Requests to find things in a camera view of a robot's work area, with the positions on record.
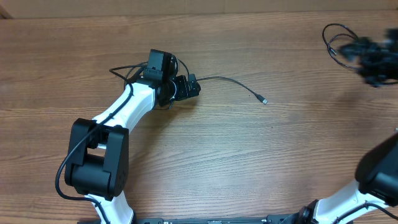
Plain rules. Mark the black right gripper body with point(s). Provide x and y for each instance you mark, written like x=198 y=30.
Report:
x=374 y=61

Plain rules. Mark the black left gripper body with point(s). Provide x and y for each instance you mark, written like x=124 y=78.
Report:
x=182 y=89

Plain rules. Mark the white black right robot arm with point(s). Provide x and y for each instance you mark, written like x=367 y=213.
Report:
x=375 y=183

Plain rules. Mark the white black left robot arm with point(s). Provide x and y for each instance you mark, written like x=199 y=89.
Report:
x=96 y=166

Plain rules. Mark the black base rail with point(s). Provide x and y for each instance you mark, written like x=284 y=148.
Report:
x=217 y=220

